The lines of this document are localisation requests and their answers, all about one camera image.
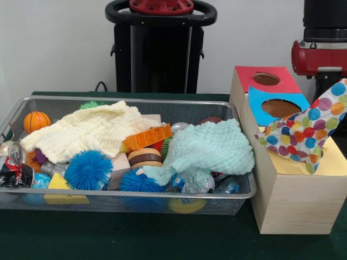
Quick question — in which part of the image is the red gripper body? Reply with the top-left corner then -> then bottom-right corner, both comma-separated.
291,40 -> 347,79

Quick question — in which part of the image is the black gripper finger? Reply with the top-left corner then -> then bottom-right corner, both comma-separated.
316,77 -> 340,101

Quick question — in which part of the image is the polka-dot cloth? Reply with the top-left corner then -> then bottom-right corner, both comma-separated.
254,78 -> 347,176

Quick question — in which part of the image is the wooden three-hole box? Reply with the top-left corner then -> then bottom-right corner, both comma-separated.
229,66 -> 347,235

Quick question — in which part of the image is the shallow mesh bin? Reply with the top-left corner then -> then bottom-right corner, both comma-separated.
0,95 -> 257,217

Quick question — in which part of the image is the mint green waffle cloth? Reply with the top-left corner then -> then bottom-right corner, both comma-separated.
142,118 -> 256,186

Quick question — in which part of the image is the orange plastic toy block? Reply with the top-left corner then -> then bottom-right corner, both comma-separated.
121,123 -> 174,151

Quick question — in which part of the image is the toy burger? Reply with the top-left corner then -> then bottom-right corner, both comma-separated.
127,147 -> 163,171

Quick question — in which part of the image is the dark green table cloth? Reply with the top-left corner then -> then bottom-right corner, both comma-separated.
0,91 -> 347,260

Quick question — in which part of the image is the green spiky ball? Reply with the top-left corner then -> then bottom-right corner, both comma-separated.
80,100 -> 106,109

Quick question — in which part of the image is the cream waffle cloth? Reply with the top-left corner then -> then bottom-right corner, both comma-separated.
20,100 -> 162,163

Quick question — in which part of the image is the blue spiky ball with eyes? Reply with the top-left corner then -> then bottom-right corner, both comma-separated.
64,150 -> 113,191

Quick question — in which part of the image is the yellow foam wedge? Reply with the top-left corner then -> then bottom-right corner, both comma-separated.
43,172 -> 90,204

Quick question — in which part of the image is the orange toy basketball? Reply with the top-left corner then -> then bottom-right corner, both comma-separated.
23,111 -> 52,134

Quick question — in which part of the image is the crushed soda can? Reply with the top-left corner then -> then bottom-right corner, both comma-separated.
0,141 -> 35,189

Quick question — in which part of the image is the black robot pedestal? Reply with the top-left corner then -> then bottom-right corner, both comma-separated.
105,0 -> 218,94

